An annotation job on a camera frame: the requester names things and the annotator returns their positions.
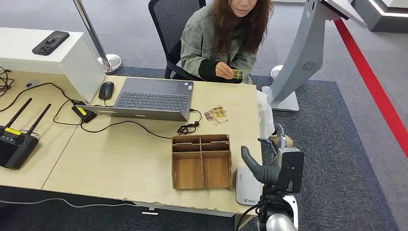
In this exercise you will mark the white cabinet box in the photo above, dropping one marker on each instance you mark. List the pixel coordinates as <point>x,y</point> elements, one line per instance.
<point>76,67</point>

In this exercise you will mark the dark grey rug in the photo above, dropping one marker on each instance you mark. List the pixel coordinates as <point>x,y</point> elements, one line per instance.
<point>334,143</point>

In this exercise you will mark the black smartphone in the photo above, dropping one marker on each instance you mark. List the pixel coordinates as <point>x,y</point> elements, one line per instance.
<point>50,43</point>

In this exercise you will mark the white round base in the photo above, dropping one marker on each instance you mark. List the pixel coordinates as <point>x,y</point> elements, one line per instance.
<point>275,72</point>

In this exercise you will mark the tan boot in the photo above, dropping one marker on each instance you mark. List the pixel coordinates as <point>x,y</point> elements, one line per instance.
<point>287,140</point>

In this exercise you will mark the black computer mouse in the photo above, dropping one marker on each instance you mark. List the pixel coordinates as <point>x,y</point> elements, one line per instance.
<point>106,90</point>

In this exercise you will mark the grey kiosk stand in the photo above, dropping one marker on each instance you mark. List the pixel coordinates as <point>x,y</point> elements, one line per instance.
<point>302,47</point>

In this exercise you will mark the black office chair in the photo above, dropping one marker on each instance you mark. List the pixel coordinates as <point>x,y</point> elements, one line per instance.
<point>169,19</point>

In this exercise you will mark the grey laptop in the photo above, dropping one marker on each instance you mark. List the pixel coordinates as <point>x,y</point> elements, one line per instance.
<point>153,102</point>

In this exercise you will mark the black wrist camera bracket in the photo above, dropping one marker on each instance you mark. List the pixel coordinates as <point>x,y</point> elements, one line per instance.
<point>293,172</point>

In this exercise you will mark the person's right hand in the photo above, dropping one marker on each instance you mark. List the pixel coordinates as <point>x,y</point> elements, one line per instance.
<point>224,70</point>

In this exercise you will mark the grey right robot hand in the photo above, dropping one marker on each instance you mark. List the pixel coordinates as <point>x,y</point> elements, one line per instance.
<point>264,175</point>

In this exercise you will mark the person's right forearm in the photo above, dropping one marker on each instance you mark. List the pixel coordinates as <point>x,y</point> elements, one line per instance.
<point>207,70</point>

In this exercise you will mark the chrome stanchion pole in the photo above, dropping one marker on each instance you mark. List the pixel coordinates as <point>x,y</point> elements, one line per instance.
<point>92,35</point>

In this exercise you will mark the black remote controller with antennas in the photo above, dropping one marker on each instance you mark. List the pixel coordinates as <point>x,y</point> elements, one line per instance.
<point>16,150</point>

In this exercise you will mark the wooden compartment organizer box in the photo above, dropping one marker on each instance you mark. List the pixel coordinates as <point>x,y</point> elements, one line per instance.
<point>188,173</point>

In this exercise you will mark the person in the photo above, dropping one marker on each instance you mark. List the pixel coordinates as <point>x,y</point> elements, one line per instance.
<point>197,41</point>

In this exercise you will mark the black power adapter yellow label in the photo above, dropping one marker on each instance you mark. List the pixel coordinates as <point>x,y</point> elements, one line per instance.
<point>83,113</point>

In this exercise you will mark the gold ID card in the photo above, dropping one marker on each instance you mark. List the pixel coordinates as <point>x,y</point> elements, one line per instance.
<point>237,74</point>

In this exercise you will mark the white grey display platform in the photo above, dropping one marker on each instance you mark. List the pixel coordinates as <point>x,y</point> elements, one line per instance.
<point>382,19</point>

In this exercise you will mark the gold patterned key card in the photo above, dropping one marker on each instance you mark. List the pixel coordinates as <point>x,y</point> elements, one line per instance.
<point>220,115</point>

